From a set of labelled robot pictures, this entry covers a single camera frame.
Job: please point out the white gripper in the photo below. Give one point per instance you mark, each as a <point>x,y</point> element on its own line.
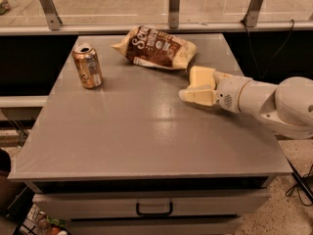
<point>231,92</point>

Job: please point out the yellow sponge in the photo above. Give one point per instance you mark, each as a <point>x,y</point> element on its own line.
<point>202,76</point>

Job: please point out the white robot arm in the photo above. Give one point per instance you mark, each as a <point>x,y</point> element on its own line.
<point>286,107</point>

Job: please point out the brown chip bag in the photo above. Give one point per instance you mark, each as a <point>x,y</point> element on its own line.
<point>148,47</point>

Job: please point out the grey drawer cabinet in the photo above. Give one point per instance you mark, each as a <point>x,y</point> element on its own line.
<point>92,155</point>

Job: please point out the orange soda can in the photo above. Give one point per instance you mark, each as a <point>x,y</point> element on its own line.
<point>87,64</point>

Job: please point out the right metal bracket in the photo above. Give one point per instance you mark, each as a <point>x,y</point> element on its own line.
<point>251,17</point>

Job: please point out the metal bracket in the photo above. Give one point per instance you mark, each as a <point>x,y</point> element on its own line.
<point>251,17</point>
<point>53,20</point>
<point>173,13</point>

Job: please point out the middle metal bracket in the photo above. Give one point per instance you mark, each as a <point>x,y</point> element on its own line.
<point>173,13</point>

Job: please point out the black drawer handle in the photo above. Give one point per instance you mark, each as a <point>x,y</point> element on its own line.
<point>154,210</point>

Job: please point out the left metal bracket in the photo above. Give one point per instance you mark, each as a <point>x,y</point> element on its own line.
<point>53,20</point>

